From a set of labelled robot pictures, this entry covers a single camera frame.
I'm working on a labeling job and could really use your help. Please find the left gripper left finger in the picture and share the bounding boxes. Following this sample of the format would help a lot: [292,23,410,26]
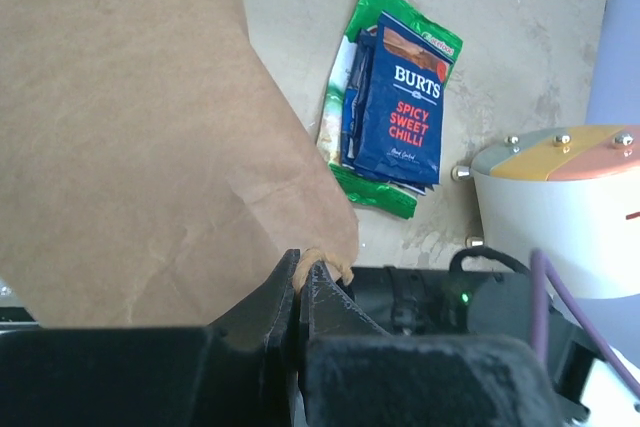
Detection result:
[1,250,300,426]

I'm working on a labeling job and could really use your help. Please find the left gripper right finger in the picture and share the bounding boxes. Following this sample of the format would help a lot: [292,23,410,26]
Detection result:
[302,263,563,426]

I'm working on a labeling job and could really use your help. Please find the brown paper bag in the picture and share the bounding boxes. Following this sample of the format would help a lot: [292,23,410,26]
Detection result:
[1,0,358,327]

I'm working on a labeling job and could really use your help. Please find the blue Burts chilli crisps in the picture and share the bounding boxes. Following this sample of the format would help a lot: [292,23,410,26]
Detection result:
[354,12,451,185]

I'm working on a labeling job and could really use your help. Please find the blue snack packet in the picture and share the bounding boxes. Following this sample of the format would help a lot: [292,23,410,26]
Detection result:
[340,29,434,195]

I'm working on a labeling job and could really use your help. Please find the green Chuba cassava chips bag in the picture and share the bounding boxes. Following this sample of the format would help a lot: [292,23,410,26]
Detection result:
[316,0,463,219]

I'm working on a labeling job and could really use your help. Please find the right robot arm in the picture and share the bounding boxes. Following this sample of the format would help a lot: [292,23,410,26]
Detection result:
[344,247,639,426]

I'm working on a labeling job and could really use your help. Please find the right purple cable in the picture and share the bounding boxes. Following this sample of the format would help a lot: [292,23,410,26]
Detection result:
[529,249,640,398]

